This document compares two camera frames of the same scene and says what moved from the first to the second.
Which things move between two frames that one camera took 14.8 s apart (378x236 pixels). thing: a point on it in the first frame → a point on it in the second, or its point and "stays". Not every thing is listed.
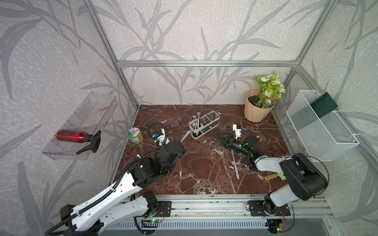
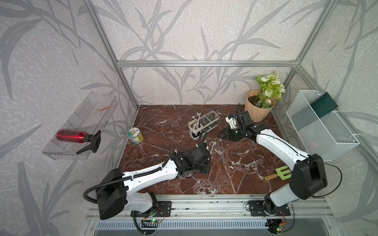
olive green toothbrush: (194, 124) stays
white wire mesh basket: (325, 138) stays
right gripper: (227, 143) → (225, 135)
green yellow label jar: (135, 133) stays
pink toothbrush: (199, 114) stays
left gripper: (181, 150) → (205, 171)
